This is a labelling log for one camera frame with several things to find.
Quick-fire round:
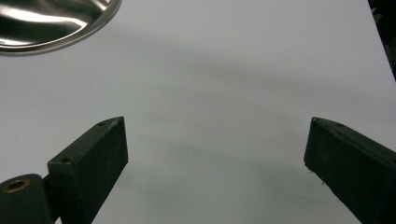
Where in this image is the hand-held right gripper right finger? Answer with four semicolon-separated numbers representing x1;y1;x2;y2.
304;117;396;224

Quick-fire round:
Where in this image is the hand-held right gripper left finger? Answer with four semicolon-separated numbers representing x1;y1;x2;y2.
47;116;130;224

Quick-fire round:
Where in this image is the shiny metal bowl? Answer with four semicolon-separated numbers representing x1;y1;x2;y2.
0;0;122;57

